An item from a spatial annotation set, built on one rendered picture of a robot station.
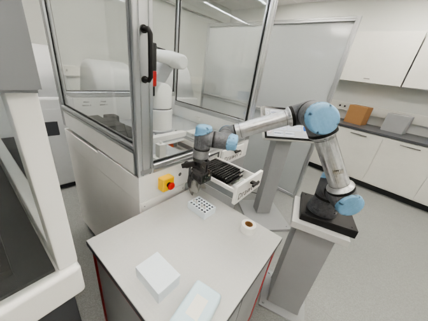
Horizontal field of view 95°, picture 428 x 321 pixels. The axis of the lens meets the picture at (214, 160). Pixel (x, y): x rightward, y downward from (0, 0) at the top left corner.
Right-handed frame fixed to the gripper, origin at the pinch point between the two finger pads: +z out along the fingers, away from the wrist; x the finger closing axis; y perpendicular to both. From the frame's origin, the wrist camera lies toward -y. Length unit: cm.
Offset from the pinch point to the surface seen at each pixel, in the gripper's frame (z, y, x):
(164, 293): 6.6, 27.7, -39.0
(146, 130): -30.7, -14.4, -18.0
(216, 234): 9.6, 21.8, -5.5
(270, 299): 82, 47, 37
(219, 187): -0.6, 6.9, 12.4
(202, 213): 6.8, 9.9, -3.2
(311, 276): 45, 62, 42
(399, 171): 40, 109, 311
